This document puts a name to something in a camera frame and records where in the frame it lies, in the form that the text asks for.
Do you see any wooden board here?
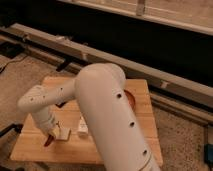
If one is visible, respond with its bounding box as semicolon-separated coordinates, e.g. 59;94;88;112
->
10;79;163;166

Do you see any black device on floor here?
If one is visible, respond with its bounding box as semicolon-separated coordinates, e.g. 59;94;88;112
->
0;42;24;59

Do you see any white sponge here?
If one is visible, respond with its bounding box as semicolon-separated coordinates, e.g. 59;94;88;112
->
54;127;71;141

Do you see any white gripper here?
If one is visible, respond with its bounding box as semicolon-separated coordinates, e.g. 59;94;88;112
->
32;107;59;138

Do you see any red round plate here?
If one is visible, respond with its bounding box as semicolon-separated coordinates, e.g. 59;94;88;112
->
124;90;135;110

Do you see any blue object right edge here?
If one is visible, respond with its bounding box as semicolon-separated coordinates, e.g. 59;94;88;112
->
204;144;213;164

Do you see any dark brown rectangular block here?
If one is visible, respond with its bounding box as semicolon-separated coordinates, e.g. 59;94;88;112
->
55;102;66;108

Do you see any black clamp left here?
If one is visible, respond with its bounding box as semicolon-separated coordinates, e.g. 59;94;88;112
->
0;124;23;138

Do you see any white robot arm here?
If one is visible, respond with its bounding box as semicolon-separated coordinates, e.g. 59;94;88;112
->
18;63;161;171

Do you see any white plastic bottle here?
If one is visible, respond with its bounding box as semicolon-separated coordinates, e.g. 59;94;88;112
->
77;117;89;136

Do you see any long aluminium rail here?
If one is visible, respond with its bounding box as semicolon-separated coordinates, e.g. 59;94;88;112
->
0;22;213;126

